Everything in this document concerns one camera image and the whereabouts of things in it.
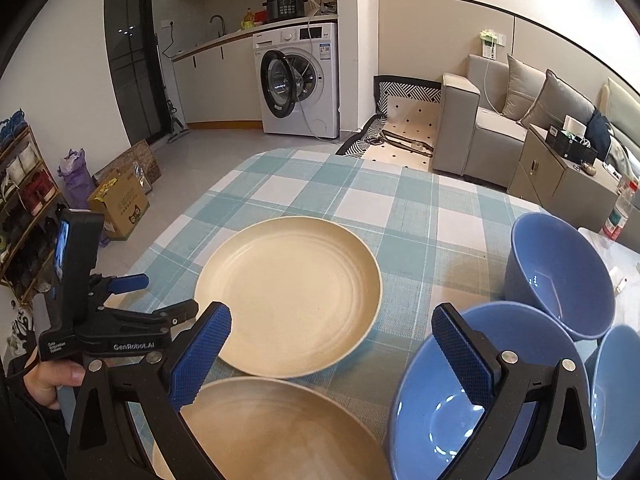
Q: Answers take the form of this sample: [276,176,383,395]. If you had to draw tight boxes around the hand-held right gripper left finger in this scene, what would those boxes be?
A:
[66,301,232,480]

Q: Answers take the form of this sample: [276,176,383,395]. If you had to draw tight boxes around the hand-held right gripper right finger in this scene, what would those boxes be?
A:
[432,305,598,480]

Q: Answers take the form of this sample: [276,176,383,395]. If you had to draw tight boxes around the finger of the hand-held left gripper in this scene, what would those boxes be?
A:
[95,298,200,341]
[86,273,150,311]

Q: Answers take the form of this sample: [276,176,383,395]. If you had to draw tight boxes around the blue ceramic bowl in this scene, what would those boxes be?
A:
[388,301,593,480]
[503,211,617,341]
[582,324,640,480]

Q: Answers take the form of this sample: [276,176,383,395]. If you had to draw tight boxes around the cream round plate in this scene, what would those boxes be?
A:
[150,377,393,480]
[193,216,383,379]

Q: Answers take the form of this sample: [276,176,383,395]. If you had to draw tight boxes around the person's left hand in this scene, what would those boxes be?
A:
[21,357,87,411]

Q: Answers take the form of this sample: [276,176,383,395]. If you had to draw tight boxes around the printed cardboard box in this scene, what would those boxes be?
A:
[87,167,151,241]

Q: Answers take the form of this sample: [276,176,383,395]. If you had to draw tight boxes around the purple bag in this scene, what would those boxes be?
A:
[57,148,96,209]

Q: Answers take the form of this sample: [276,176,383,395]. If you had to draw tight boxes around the shoe rack with shoes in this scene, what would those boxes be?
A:
[0,107,63,281]

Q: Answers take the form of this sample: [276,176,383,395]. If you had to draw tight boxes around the brown flat board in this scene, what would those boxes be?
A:
[95,139,163,192]

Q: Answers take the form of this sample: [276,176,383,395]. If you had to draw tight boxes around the teal checkered tablecloth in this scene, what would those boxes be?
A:
[90,148,608,480]

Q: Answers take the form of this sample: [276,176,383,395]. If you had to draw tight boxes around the floor mop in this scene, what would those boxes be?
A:
[154,32,190,143]

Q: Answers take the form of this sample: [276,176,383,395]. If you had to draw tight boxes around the grey bedside cabinet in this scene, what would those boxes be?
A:
[507,123,621,221]

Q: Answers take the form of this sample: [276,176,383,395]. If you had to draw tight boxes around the dark glass door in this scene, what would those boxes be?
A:
[104,0,168,148]

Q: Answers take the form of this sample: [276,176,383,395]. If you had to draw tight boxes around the plastic water bottle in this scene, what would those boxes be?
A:
[601,180,640,241]

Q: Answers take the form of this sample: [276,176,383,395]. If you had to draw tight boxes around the white kitchen base cabinets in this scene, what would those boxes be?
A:
[171,35,263,128]

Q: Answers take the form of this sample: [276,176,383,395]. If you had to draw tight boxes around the grey sofa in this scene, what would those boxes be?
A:
[431,53,531,178]

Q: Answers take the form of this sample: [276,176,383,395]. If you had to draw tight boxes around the black storage box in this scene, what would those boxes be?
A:
[545,125,598,163]

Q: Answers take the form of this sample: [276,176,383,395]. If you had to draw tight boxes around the white washing machine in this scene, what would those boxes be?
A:
[252,22,341,140]

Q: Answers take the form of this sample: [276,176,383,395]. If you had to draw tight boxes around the dark blue jacket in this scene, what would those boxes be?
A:
[585,108,613,153]

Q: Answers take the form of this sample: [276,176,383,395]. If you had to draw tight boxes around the grey cushion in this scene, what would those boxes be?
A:
[520,69,596,131]
[501,53,548,121]

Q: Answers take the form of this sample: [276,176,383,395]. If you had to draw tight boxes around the padded beige headboard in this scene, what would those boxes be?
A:
[597,77,640,161]

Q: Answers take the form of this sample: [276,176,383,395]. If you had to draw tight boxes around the black pressure cooker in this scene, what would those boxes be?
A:
[265,0,307,23]

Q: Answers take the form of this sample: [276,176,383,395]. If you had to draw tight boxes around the white wall charger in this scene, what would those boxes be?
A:
[477,28,506,61]

